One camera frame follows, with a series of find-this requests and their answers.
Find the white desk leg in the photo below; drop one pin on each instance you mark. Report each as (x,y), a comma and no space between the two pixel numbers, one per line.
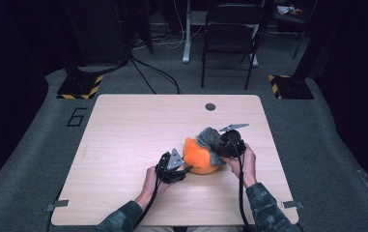
(187,38)

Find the person's right hand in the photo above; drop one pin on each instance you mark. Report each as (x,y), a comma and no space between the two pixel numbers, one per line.
(247,167)

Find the striped black stand base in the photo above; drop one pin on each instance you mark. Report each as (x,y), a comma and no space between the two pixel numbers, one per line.
(78,87)
(292,87)

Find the dark chair with items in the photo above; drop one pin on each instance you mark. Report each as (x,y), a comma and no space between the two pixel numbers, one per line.
(292,19)

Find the black cabinet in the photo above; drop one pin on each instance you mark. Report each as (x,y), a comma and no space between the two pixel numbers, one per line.
(98,32)

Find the black folding chair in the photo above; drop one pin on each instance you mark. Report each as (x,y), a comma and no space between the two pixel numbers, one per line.
(233,35)

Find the grey tape piece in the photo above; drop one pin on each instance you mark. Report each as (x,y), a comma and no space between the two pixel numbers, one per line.
(57,204)
(292,204)

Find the orange plush toy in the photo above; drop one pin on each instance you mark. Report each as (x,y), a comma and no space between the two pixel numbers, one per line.
(197,158)

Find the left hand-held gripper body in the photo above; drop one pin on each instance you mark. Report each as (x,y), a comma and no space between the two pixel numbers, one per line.
(168,172)

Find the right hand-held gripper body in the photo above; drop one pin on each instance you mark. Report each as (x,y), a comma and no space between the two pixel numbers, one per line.
(231,145)

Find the person's left hand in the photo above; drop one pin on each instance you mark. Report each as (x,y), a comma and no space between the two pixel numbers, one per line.
(152,185)

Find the round dark table grommet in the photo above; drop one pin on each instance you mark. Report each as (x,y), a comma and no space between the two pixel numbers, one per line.
(210,106)

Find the grey cloth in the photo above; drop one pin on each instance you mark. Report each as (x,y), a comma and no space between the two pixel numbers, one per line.
(208,137)

